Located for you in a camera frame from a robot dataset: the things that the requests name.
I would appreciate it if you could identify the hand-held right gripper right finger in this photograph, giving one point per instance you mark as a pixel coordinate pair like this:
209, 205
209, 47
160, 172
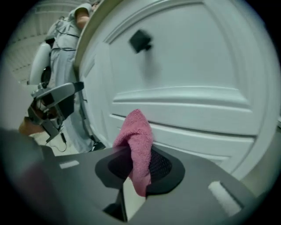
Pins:
186, 197

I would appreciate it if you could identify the pink cloth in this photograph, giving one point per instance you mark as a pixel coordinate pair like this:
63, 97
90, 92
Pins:
138, 136

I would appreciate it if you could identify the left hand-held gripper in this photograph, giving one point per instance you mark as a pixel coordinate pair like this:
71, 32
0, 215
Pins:
65, 107

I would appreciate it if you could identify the white rounded appliance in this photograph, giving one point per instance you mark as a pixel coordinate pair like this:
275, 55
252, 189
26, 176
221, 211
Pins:
39, 63

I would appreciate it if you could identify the black cabinet knob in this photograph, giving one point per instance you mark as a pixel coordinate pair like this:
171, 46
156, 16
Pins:
140, 40

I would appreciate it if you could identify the person's grey clothing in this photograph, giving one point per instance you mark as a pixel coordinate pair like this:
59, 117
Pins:
63, 63

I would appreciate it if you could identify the white sink cabinet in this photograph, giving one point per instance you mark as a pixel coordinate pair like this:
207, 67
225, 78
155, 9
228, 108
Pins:
193, 105

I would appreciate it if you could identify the person's left forearm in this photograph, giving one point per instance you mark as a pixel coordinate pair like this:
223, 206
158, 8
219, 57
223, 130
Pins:
27, 127

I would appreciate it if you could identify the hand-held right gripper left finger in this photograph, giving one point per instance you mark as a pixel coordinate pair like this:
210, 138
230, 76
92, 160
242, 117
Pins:
83, 175

